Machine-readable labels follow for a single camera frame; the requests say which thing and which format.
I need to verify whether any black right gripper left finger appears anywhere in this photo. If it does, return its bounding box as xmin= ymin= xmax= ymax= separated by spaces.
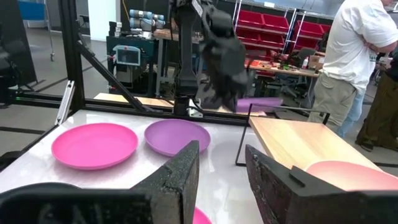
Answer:
xmin=130 ymin=139 xmax=201 ymax=224

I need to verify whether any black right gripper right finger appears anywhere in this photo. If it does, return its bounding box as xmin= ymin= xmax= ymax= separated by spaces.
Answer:
xmin=244 ymin=144 xmax=345 ymax=224

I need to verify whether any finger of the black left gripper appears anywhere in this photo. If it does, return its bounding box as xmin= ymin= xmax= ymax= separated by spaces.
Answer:
xmin=213 ymin=81 xmax=239 ymax=110

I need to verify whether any purple plate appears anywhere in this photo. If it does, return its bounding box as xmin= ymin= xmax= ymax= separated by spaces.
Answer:
xmin=235 ymin=97 xmax=284 ymax=113
xmin=144 ymin=118 xmax=211 ymax=157

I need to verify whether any pink plate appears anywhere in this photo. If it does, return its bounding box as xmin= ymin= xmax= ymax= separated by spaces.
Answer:
xmin=192 ymin=207 xmax=213 ymax=224
xmin=51 ymin=123 xmax=139 ymax=171

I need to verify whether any wooden shelf with black legs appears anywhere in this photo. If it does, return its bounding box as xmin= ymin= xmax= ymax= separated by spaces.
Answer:
xmin=235 ymin=103 xmax=384 ymax=172

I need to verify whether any red storage bin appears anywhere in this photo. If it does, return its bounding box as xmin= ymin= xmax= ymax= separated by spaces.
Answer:
xmin=295 ymin=20 xmax=324 ymax=38
xmin=236 ymin=27 xmax=261 ymax=43
xmin=259 ymin=32 xmax=285 ymax=47
xmin=238 ymin=9 xmax=265 ymax=29
xmin=294 ymin=37 xmax=318 ymax=50
xmin=262 ymin=14 xmax=290 ymax=32

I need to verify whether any cluttered wooden workbench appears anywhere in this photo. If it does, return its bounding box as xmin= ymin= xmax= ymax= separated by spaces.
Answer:
xmin=245 ymin=58 xmax=321 ymax=106

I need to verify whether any wooden base board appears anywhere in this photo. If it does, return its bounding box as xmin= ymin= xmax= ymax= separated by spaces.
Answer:
xmin=93 ymin=92 xmax=268 ymax=118

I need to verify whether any metal storage rack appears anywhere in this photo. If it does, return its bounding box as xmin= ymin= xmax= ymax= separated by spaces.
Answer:
xmin=231 ymin=0 xmax=335 ymax=57

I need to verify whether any dark teal cabinet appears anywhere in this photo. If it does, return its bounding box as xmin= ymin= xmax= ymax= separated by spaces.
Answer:
xmin=105 ymin=35 xmax=156 ymax=94

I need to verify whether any peach plate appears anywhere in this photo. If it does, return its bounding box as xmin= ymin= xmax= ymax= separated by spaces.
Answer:
xmin=306 ymin=161 xmax=398 ymax=192

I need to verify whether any teach pendant with screen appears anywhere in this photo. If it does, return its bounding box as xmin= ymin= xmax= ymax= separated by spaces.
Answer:
xmin=112 ymin=44 xmax=141 ymax=67

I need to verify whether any person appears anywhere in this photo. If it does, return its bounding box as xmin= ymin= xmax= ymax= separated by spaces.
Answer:
xmin=355 ymin=46 xmax=398 ymax=152
xmin=307 ymin=0 xmax=398 ymax=138

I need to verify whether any blue cart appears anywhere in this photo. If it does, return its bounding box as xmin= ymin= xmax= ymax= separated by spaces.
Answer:
xmin=17 ymin=0 xmax=56 ymax=62

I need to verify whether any black panel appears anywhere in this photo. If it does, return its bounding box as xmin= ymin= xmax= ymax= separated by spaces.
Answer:
xmin=0 ymin=0 xmax=38 ymax=86

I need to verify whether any white arm base bracket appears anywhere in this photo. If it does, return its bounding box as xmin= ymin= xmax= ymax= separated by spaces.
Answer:
xmin=188 ymin=98 xmax=205 ymax=118

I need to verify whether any silver corner bracket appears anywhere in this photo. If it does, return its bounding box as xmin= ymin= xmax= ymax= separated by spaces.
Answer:
xmin=55 ymin=80 xmax=76 ymax=126

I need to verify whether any black aluminium table frame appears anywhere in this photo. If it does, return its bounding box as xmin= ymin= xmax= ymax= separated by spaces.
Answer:
xmin=0 ymin=0 xmax=271 ymax=172

